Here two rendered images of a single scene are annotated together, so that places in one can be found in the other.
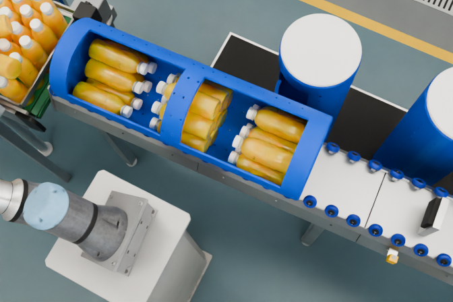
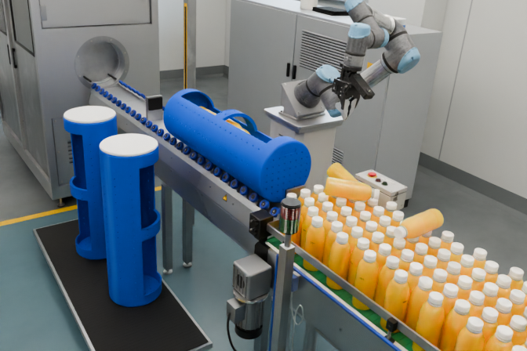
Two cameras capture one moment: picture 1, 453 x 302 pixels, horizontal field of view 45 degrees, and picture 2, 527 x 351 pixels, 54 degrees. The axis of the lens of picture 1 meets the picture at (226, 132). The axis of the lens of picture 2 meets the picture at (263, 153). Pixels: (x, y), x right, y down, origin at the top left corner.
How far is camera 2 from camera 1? 3.07 m
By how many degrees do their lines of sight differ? 85
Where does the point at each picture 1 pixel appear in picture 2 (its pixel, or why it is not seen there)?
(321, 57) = (133, 141)
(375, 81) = (36, 316)
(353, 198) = not seen: hidden behind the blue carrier
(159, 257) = not seen: hidden behind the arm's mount
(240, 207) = (215, 296)
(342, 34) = (109, 142)
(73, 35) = (279, 139)
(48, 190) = (324, 69)
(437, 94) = (99, 118)
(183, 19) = not seen: outside the picture
